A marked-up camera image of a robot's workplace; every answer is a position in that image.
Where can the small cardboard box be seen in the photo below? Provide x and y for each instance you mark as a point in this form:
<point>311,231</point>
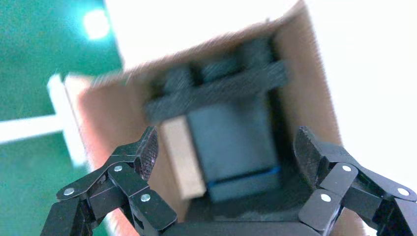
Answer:
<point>234,143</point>

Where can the black foam padding block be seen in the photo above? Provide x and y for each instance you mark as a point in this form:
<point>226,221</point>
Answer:
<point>211,94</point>

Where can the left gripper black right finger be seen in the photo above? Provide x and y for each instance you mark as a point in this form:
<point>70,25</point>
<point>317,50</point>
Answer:
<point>338,182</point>

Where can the white crossed floor bar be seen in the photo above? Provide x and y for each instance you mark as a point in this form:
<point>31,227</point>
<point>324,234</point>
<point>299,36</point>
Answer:
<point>29,125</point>

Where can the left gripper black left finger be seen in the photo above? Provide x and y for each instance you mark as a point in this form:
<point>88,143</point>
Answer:
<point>123,177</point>

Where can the large open cardboard box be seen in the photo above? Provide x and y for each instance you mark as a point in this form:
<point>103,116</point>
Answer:
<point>107,110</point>

